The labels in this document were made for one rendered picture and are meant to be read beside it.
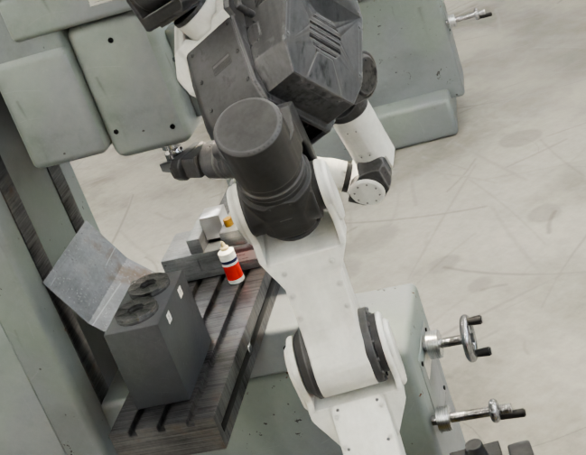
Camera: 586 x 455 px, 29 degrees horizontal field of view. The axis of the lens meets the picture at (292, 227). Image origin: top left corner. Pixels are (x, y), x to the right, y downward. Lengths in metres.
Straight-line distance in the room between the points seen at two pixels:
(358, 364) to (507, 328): 1.95
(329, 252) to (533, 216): 2.72
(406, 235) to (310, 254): 2.80
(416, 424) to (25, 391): 0.94
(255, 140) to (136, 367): 0.72
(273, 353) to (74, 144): 0.66
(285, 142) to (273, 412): 1.12
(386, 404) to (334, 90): 0.59
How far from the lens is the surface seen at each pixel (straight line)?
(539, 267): 4.27
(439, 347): 2.77
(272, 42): 1.95
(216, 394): 2.32
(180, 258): 2.78
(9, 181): 2.69
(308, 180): 1.87
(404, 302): 2.80
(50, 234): 2.81
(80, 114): 2.54
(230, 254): 2.67
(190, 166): 2.57
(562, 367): 3.71
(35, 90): 2.55
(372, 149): 2.38
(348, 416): 2.13
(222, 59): 2.01
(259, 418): 2.79
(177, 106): 2.50
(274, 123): 1.76
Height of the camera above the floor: 2.09
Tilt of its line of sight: 24 degrees down
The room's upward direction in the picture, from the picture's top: 20 degrees counter-clockwise
